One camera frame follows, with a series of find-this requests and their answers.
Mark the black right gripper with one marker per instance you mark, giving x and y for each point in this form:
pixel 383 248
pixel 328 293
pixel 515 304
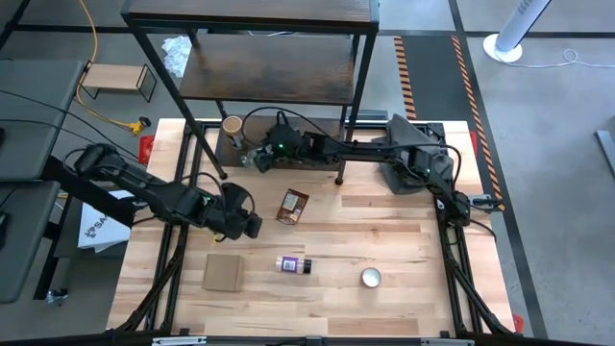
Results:
pixel 286 146

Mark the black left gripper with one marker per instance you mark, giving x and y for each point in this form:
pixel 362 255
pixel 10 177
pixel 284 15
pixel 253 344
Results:
pixel 228 211

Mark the brown orange spice pouch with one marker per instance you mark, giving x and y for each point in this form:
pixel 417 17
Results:
pixel 292 206

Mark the tan lid spice jar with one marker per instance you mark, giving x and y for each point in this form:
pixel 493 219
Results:
pixel 232 126

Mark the purple label spice bottle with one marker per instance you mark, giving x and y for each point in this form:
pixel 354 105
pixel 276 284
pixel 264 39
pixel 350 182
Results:
pixel 290 265

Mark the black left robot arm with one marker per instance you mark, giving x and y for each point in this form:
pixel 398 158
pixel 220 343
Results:
pixel 144 185

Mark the black metal wood shelf unit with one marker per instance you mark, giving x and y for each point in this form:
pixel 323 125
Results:
pixel 269 67

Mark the tan cardboard box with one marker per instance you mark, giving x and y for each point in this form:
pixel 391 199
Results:
pixel 222 273

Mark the red plastic piece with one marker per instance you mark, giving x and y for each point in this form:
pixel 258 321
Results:
pixel 517 323
pixel 146 149

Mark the small white round tin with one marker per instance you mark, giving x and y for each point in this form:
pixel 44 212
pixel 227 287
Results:
pixel 371 278

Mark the white crumpled plastic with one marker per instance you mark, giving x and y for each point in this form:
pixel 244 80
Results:
pixel 177 53

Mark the grey cloth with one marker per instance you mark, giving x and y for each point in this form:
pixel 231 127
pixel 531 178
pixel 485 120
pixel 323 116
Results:
pixel 401 130

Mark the white logo bag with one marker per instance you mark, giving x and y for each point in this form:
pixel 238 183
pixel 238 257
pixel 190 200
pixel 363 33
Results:
pixel 103 226

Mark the black hazard stripe floor mat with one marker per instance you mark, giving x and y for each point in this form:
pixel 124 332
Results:
pixel 432 77

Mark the silver caster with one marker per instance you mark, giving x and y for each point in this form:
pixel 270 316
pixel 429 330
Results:
pixel 56 296

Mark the grey desk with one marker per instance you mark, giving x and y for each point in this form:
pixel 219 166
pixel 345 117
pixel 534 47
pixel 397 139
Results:
pixel 19 240
pixel 33 120

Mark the white tower fan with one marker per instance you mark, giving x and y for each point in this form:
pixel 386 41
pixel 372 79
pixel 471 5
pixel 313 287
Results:
pixel 516 24

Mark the grey metal bar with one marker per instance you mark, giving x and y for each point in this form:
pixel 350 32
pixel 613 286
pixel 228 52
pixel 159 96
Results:
pixel 605 149

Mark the silver metal bracket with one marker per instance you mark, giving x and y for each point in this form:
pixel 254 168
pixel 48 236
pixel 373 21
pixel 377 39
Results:
pixel 447 342
pixel 178 341

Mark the black table rig frame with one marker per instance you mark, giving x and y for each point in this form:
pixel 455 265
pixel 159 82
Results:
pixel 435 130

